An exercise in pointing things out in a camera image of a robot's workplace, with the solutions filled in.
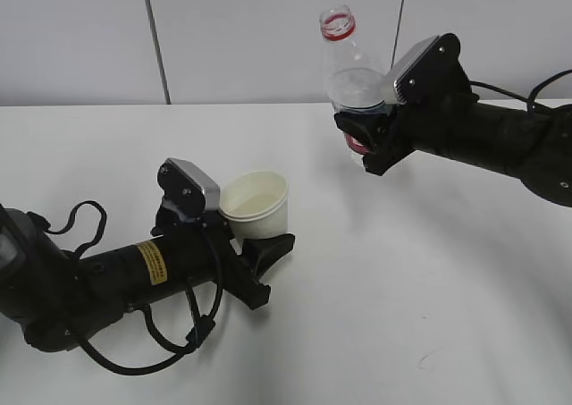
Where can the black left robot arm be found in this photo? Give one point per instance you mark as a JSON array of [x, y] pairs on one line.
[[53, 293]]

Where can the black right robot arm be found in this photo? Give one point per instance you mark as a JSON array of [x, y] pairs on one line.
[[534, 148]]

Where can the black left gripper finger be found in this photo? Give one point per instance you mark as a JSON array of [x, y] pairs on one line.
[[261, 254]]

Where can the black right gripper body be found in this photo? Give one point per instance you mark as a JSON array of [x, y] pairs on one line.
[[421, 127]]

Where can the clear plastic water bottle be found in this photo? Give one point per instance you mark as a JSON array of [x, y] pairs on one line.
[[352, 72]]

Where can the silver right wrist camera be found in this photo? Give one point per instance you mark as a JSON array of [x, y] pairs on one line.
[[413, 76]]

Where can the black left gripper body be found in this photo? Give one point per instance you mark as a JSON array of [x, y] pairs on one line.
[[203, 250]]

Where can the white paper cup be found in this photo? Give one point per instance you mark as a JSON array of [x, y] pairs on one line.
[[256, 205]]

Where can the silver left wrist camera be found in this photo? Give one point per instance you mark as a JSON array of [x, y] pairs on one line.
[[189, 192]]

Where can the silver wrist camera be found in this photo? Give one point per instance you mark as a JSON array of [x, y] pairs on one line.
[[189, 192], [413, 76]]

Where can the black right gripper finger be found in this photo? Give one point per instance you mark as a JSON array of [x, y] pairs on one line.
[[364, 133]]

